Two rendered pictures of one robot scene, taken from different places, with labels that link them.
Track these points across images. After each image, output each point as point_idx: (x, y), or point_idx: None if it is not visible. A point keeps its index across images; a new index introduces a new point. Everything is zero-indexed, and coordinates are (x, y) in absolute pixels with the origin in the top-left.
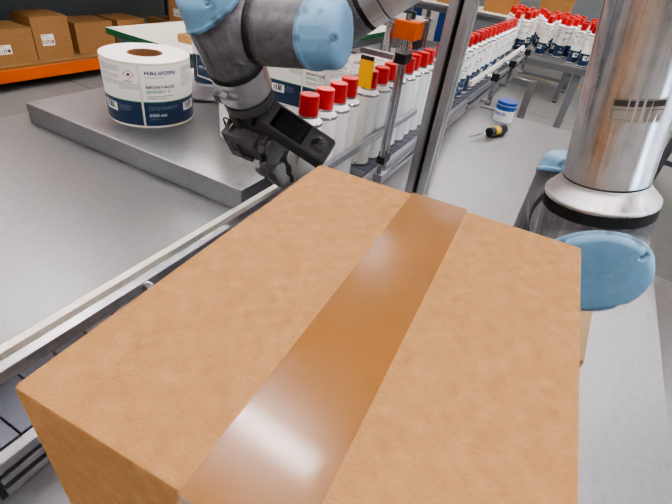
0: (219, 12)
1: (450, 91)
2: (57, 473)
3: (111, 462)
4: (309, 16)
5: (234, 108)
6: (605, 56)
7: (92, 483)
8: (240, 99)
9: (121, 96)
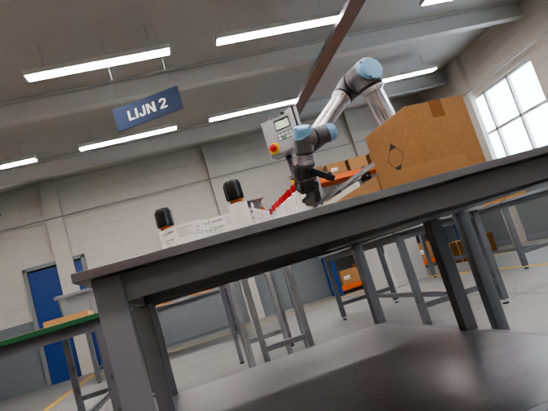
0: (311, 129)
1: (320, 183)
2: (412, 125)
3: (419, 106)
4: (329, 125)
5: (311, 163)
6: (382, 114)
7: (417, 118)
8: (312, 158)
9: (195, 239)
